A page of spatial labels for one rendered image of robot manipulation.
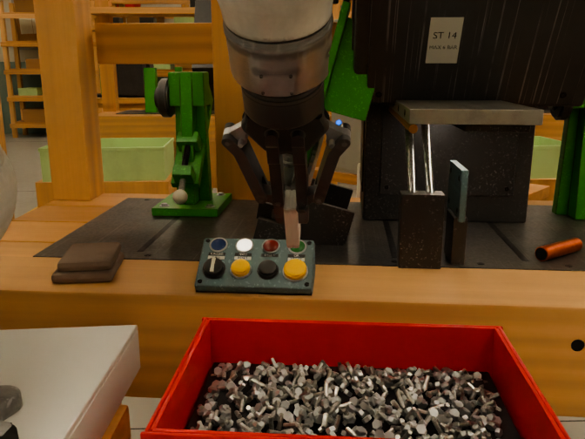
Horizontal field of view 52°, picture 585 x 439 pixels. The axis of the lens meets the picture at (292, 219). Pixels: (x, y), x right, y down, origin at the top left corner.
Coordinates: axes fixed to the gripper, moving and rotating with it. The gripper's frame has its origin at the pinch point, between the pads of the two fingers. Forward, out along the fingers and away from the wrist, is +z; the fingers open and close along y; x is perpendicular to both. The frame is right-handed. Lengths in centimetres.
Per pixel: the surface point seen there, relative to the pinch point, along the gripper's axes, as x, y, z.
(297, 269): -0.7, 0.2, 8.9
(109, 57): 70, -48, 26
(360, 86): 30.6, 8.2, 4.4
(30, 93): 732, -512, 550
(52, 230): 24, -49, 33
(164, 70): 580, -221, 397
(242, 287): -2.7, -6.6, 10.2
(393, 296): -2.3, 12.3, 11.9
